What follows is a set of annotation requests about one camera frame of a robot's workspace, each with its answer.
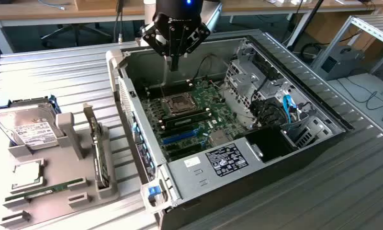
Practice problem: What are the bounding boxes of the black office chair base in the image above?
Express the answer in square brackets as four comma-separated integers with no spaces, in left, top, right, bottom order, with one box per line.
[40,23,113,48]

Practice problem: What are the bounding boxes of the wooden box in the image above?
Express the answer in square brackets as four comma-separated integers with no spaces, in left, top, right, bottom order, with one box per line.
[74,0,120,12]

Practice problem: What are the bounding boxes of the dark RAM stick with label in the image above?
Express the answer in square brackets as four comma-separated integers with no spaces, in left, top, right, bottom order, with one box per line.
[163,114,211,128]

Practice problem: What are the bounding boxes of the black stand pole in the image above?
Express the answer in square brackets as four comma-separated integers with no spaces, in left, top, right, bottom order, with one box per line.
[286,0,323,52]

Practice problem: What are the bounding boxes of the aluminium frame table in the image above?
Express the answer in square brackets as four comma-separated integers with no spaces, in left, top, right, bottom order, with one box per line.
[309,13,383,75]

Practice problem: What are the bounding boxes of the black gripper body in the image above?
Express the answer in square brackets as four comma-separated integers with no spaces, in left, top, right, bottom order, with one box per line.
[151,0,206,31]

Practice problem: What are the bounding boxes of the silver disk bay cage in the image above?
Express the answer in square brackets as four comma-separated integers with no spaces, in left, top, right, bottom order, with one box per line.
[225,58,277,125]

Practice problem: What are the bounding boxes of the grey chipset heatsink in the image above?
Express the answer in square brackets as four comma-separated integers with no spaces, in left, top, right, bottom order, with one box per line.
[209,131,234,147]

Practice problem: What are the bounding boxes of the silver CPU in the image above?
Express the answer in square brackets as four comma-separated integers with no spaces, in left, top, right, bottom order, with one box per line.
[12,163,41,189]

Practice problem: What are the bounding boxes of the blue wire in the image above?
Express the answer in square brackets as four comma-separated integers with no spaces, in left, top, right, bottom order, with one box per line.
[282,94,297,125]

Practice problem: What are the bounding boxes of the black wire bundle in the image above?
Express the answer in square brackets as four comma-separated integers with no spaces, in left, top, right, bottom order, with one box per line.
[251,98,287,127]

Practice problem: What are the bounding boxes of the black looped wire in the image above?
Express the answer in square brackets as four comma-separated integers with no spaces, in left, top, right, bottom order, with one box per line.
[193,54,226,81]

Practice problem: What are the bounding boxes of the grey network cable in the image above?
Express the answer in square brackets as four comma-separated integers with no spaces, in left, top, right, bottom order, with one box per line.
[37,0,73,11]

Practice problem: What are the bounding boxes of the green RAM stick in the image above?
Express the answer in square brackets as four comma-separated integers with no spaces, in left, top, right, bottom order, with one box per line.
[4,177,84,202]

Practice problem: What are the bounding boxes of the wooden desk white frame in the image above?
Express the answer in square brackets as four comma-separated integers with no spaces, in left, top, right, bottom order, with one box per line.
[0,0,148,55]
[219,0,383,23]

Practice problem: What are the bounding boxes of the grey power supply unit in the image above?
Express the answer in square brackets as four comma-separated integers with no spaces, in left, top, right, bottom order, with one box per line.
[165,138,263,201]

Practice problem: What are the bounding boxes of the coiled black cable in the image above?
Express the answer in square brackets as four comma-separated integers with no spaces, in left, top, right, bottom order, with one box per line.
[299,42,322,60]

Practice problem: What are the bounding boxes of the silver hard disk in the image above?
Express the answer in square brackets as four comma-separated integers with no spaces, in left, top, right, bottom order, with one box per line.
[0,103,60,151]

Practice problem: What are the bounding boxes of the blue disk caddy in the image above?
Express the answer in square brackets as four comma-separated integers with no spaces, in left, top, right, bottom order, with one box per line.
[0,94,64,147]

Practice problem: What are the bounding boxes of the open black PC case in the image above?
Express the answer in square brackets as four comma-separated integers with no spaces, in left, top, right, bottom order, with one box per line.
[105,34,355,230]

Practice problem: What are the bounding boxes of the blue expansion slot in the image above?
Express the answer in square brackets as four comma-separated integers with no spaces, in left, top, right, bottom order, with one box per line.
[161,127,201,145]

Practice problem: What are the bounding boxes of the graphics card with metal bracket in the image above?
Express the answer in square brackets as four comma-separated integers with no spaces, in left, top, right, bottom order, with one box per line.
[81,102,112,190]

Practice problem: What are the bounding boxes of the green motherboard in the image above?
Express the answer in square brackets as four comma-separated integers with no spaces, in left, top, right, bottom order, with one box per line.
[140,80,253,162]

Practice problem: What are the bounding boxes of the CPU socket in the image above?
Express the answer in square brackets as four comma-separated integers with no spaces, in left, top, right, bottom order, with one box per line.
[161,92,198,116]

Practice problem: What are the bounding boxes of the grey control box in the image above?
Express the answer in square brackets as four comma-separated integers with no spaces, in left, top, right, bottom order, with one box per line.
[319,45,367,81]

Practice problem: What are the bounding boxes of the grey parts rack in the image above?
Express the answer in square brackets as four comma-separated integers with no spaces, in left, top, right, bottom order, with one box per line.
[0,112,121,228]

